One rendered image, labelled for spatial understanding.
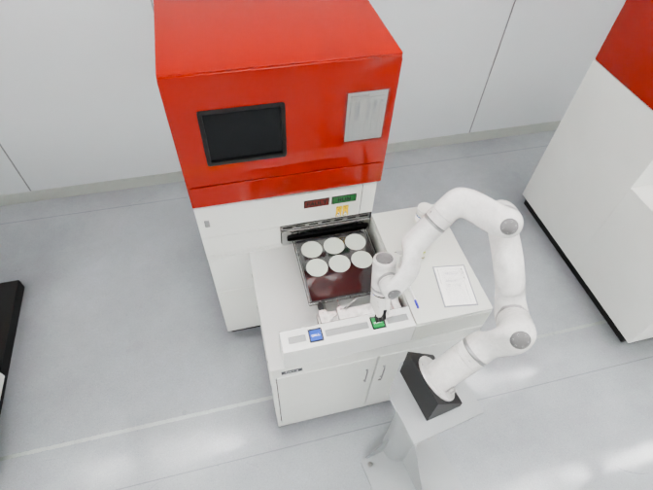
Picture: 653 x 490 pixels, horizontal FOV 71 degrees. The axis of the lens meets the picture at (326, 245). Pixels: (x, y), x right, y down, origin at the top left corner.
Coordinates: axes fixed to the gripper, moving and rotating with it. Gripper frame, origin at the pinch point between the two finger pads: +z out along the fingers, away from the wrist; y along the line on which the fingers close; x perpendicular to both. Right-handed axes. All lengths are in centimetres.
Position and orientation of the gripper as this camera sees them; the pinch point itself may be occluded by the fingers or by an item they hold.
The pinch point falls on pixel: (379, 317)
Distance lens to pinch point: 185.0
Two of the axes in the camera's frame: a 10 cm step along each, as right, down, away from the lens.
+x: 9.7, -1.7, 1.8
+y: 2.4, 6.2, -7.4
